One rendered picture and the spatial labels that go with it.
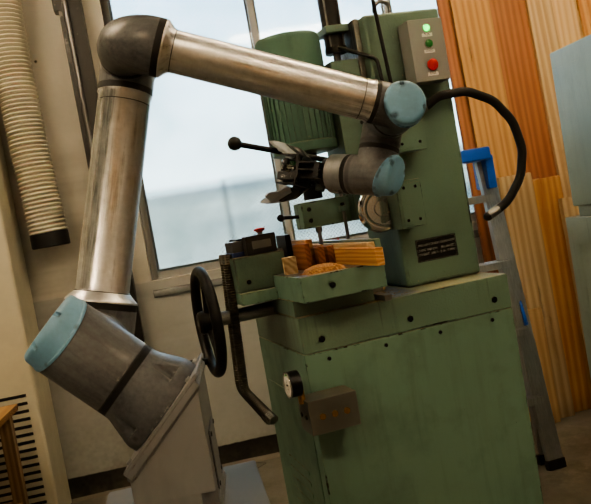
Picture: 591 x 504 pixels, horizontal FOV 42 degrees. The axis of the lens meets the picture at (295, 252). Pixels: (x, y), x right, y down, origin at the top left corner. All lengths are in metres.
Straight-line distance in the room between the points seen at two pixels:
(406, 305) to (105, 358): 0.82
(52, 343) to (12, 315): 1.71
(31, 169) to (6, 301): 0.53
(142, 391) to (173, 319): 1.98
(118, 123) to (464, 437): 1.14
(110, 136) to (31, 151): 1.60
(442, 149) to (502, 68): 1.55
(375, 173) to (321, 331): 0.42
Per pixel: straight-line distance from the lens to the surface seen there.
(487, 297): 2.04
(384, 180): 1.67
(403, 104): 1.58
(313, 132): 2.00
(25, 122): 3.26
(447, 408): 2.02
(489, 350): 2.05
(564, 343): 3.50
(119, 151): 1.64
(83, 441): 3.49
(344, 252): 1.89
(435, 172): 2.10
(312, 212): 2.03
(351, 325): 1.88
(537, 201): 3.44
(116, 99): 1.66
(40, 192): 3.21
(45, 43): 3.49
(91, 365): 1.42
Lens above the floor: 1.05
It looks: 3 degrees down
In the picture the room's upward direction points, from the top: 10 degrees counter-clockwise
